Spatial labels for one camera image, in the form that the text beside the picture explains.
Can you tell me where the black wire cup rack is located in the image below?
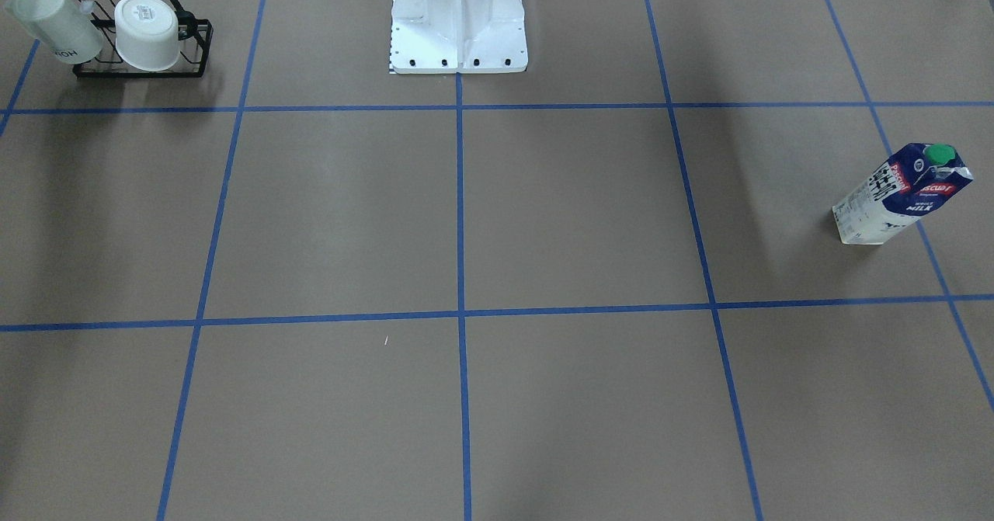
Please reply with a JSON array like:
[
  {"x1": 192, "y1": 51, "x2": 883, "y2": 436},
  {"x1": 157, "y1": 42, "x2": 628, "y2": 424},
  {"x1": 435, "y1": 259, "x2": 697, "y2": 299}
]
[{"x1": 6, "y1": 0, "x2": 214, "y2": 79}]

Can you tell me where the white plain mug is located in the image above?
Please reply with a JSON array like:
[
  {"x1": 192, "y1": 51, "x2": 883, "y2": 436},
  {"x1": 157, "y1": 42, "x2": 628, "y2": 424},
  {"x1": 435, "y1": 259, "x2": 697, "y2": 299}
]
[{"x1": 113, "y1": 0, "x2": 180, "y2": 72}]

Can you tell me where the blue white milk carton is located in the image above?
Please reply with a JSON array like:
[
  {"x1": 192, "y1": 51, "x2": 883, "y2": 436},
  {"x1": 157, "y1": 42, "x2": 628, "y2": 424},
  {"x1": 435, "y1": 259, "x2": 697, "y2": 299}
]
[{"x1": 832, "y1": 143, "x2": 974, "y2": 245}]

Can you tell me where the white ribbed HOME mug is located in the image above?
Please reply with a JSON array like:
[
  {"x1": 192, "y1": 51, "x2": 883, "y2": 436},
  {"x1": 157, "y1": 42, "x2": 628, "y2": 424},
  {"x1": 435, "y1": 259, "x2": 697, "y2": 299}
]
[{"x1": 3, "y1": 0, "x2": 104, "y2": 65}]

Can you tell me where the white camera mast base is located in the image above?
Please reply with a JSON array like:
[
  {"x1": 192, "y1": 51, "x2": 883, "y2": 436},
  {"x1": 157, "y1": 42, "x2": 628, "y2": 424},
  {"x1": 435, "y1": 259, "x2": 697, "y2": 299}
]
[{"x1": 388, "y1": 0, "x2": 529, "y2": 75}]

